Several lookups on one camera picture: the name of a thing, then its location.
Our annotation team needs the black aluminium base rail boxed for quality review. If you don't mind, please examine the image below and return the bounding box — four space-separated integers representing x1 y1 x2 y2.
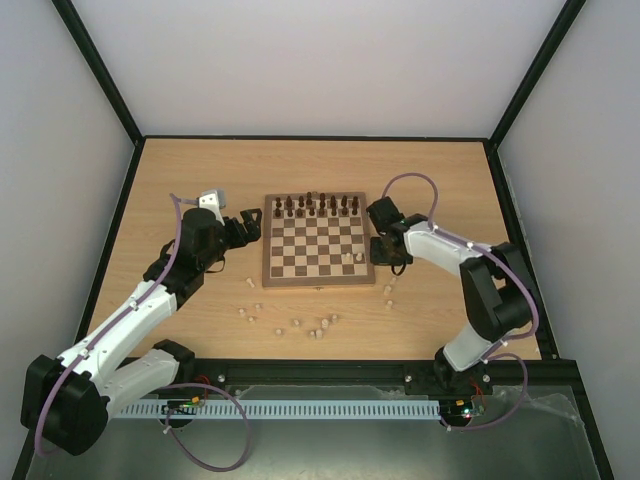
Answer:
179 359 585 397

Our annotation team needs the left controller board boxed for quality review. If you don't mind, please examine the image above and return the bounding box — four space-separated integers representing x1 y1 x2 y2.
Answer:
160 397 206 415

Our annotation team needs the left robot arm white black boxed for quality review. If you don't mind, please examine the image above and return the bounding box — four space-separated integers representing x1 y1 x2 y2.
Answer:
21 208 262 455

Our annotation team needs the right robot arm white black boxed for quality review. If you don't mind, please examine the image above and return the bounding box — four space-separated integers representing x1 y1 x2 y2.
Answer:
367 196 540 392

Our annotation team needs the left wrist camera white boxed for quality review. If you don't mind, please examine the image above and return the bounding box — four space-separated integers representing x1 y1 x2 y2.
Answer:
198 188 226 210

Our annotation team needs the controller board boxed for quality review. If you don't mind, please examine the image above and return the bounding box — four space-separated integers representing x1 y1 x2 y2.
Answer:
439 397 486 419
160 397 206 415

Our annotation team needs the black cage frame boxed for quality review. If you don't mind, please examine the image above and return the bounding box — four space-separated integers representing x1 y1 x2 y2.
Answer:
9 0 616 480

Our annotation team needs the white slotted cable duct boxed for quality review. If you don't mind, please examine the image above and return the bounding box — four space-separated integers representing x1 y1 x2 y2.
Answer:
116 399 440 421

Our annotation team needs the wooden chess board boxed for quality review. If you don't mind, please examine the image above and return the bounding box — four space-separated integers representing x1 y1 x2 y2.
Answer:
262 191 375 289

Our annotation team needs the right controller board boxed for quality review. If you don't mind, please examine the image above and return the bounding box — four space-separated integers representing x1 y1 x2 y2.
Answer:
439 397 486 419

